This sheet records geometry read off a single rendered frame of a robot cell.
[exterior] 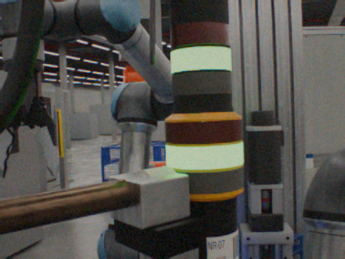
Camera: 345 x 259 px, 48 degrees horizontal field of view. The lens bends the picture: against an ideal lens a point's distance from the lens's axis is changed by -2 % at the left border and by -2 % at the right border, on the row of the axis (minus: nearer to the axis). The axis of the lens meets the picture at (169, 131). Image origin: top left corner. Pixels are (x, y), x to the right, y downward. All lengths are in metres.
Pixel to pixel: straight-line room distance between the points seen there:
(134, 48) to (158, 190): 0.66
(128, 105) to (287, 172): 0.49
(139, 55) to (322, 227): 0.49
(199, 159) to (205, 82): 0.04
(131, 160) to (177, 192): 0.89
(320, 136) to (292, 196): 1.09
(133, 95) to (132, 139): 0.12
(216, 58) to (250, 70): 0.92
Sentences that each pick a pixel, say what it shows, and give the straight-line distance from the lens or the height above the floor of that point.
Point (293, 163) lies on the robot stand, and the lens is 1.17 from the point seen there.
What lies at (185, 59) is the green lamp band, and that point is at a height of 1.61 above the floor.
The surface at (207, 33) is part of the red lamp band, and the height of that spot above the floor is 1.62.
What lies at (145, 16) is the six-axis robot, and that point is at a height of 2.57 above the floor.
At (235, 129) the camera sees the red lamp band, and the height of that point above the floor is 1.57.
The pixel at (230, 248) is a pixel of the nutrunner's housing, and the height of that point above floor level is 1.51.
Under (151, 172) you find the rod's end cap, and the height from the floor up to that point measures 1.55.
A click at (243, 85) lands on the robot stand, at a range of 1.14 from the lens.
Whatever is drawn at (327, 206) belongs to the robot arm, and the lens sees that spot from 0.68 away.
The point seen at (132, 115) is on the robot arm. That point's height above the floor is 1.57.
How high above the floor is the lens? 1.58
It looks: 3 degrees down
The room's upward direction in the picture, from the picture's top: 2 degrees counter-clockwise
